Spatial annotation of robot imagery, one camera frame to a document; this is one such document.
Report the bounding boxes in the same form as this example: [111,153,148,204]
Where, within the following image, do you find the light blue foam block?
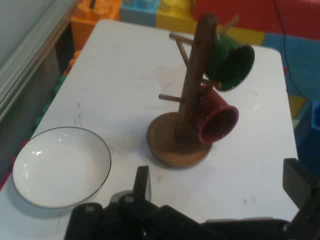
[119,0,161,28]

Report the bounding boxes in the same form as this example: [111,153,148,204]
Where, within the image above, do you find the dark blue foam block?
[293,99,320,177]

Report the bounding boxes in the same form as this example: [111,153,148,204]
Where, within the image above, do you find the white plate with black rim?
[11,126,112,210]

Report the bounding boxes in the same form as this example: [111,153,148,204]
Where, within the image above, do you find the red mug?
[198,84,240,145]

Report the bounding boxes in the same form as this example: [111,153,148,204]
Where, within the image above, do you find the thin black hanging cable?
[272,0,310,101]

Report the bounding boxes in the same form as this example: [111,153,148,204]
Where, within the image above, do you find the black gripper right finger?
[282,158,320,233]

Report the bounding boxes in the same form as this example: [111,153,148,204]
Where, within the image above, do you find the green mug with white print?
[203,33,256,92]

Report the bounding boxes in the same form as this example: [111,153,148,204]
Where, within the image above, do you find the aluminium wall rail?
[0,0,81,121]

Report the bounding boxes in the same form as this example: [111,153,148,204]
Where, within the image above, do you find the brown wooden mug tree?
[146,13,241,169]

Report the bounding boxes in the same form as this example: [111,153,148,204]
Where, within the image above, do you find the low red foam block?
[0,139,29,191]

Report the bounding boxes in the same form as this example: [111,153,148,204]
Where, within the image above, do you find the orange foam block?
[63,0,123,76]

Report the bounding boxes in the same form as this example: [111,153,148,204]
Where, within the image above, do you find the small yellow foam block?
[216,26,266,48]

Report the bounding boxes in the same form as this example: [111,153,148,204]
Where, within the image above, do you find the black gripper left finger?
[109,165,163,221]

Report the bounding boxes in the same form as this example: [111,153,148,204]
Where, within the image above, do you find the green foam block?
[31,74,66,132]

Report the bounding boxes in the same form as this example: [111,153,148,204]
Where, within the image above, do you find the giant colourful toy bricks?
[156,0,199,35]

